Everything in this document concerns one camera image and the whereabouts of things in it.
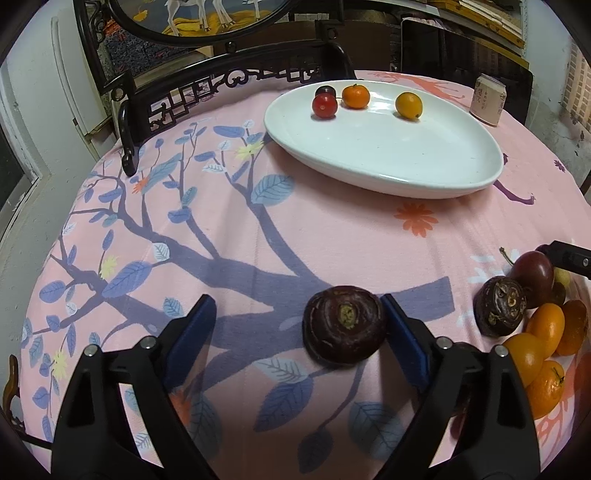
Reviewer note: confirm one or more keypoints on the white oval plate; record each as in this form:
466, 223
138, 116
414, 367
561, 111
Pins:
446, 153

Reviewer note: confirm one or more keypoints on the dark carved wooden chair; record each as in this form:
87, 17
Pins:
150, 109

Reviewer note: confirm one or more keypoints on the orange kumquat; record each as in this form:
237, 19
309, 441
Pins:
547, 324

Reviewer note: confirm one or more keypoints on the dark purple passion fruit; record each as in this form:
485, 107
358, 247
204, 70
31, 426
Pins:
499, 307

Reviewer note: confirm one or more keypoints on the orange mandarin with stem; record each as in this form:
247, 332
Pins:
546, 390

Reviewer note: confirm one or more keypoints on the dark red plum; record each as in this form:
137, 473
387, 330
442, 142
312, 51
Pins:
534, 272

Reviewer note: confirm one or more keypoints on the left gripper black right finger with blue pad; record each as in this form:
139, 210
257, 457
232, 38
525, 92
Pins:
473, 421

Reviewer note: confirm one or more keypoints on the dark cherry behind tomato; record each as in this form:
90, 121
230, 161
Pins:
326, 89

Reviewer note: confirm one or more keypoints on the yellow kumquat on plate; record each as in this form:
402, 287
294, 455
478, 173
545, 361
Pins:
409, 105

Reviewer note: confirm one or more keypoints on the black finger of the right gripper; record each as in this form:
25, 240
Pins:
568, 257

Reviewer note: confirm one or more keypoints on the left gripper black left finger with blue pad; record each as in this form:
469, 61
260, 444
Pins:
93, 439

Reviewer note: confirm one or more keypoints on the white paper cup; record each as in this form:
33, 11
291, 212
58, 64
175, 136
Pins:
488, 99

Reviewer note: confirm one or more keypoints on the orange round fruit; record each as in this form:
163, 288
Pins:
527, 352

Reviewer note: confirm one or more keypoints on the small mandarin on plate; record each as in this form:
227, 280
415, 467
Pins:
356, 96

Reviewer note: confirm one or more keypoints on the round deer painting screen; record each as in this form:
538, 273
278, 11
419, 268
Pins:
195, 23

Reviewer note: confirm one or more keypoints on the red cherry tomato on plate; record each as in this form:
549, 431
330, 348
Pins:
324, 106

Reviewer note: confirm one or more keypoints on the orange fruit at edge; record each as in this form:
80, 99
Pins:
575, 330

